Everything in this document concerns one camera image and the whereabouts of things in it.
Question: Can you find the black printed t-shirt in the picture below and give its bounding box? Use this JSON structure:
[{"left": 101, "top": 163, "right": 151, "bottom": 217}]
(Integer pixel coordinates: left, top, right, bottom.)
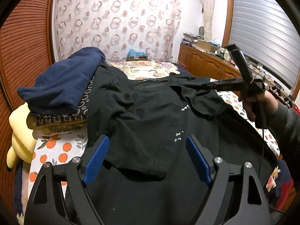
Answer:
[{"left": 87, "top": 64, "right": 277, "bottom": 224}]

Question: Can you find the person's grey sleeved forearm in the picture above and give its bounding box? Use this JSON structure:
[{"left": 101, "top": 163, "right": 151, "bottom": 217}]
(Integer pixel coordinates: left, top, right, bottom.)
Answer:
[{"left": 269, "top": 103, "right": 299, "bottom": 153}]

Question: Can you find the person's right hand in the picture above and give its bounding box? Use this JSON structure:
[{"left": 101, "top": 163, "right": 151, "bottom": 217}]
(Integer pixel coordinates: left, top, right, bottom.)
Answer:
[{"left": 238, "top": 91, "right": 279, "bottom": 122}]

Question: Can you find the orange fruit print bedsheet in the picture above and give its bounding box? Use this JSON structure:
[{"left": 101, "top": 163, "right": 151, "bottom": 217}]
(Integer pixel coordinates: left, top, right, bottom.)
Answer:
[{"left": 28, "top": 128, "right": 88, "bottom": 193}]

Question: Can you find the long wooden sideboard cabinet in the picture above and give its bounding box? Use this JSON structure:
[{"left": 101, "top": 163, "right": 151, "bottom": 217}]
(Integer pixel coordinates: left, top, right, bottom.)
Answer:
[{"left": 178, "top": 43, "right": 241, "bottom": 80}]

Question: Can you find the open cardboard box on cabinet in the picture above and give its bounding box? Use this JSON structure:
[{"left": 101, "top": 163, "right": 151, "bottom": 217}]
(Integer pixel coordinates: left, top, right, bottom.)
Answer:
[{"left": 196, "top": 40, "right": 218, "bottom": 53}]

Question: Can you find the grey zebra window blind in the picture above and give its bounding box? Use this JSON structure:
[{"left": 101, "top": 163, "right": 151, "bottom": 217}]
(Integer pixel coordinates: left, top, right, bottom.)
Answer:
[{"left": 229, "top": 0, "right": 299, "bottom": 87}]

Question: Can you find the yellow plush toy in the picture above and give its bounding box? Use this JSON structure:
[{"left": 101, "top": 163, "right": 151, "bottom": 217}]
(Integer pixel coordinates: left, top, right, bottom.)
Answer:
[{"left": 6, "top": 103, "right": 37, "bottom": 169}]

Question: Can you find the stack of folded fabrics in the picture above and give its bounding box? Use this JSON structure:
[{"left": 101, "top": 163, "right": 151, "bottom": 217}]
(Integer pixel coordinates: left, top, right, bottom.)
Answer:
[{"left": 181, "top": 33, "right": 203, "bottom": 45}]

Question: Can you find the folded navy blue garment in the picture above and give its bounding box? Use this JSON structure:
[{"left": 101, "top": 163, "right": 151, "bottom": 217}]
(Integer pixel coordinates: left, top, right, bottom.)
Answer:
[{"left": 17, "top": 47, "right": 106, "bottom": 115}]

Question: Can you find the navy blue mattress cover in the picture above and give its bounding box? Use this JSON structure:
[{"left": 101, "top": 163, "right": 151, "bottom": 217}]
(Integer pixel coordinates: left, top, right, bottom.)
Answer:
[{"left": 265, "top": 158, "right": 294, "bottom": 210}]

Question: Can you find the tied beige side curtain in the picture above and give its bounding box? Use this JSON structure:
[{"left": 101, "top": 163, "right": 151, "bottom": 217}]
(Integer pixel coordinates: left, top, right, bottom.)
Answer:
[{"left": 203, "top": 0, "right": 215, "bottom": 42}]

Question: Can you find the sheer circle-patterned curtain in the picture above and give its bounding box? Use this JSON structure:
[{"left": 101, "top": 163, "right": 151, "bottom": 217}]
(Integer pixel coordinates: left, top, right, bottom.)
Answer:
[{"left": 53, "top": 0, "right": 181, "bottom": 62}]

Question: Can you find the wooden louvered wardrobe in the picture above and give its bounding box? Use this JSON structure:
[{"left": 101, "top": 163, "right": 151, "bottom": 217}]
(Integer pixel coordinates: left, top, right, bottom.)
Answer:
[{"left": 1, "top": 0, "right": 54, "bottom": 215}]

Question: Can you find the folded black ring-patterned garment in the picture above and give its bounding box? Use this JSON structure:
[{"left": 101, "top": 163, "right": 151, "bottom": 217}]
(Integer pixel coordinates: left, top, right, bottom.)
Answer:
[{"left": 26, "top": 76, "right": 95, "bottom": 134}]

